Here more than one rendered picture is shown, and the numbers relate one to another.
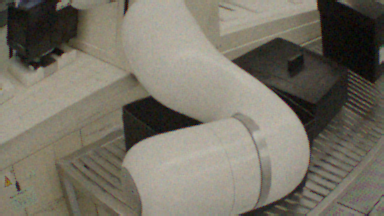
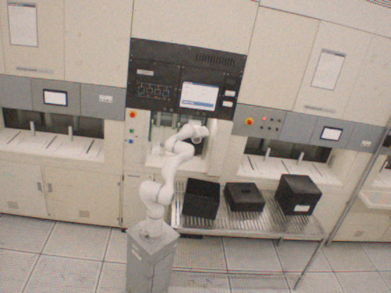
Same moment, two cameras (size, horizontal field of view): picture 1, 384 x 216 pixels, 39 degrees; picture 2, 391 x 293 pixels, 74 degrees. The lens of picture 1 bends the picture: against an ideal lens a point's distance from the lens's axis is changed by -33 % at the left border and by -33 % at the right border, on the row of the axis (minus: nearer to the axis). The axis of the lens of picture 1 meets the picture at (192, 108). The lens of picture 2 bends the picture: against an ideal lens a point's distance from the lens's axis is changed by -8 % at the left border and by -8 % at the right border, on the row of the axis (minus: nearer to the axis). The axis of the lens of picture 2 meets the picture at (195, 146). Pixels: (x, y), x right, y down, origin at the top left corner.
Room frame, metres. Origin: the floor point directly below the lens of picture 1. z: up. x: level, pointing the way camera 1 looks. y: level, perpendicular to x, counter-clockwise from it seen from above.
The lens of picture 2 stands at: (-0.35, -1.03, 2.26)
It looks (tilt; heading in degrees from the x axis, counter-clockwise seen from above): 28 degrees down; 36
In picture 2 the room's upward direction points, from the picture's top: 11 degrees clockwise
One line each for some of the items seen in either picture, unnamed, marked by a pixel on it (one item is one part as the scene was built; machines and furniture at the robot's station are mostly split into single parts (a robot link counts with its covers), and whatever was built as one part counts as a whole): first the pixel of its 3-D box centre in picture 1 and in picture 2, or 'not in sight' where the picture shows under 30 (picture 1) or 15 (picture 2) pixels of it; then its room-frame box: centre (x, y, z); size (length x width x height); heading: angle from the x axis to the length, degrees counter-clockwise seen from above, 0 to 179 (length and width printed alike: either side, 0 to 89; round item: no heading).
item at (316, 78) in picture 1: (296, 79); (244, 194); (1.56, -0.26, 0.83); 0.29 x 0.29 x 0.13; 51
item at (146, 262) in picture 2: not in sight; (149, 266); (0.70, -0.04, 0.38); 0.28 x 0.28 x 0.76; 89
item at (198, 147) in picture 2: (39, 9); (192, 137); (1.61, 0.45, 1.06); 0.24 x 0.20 x 0.32; 134
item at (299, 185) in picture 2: (359, 29); (297, 194); (1.88, -0.61, 0.89); 0.29 x 0.29 x 0.25; 48
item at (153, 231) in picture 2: not in sight; (153, 223); (0.70, -0.04, 0.85); 0.19 x 0.19 x 0.18
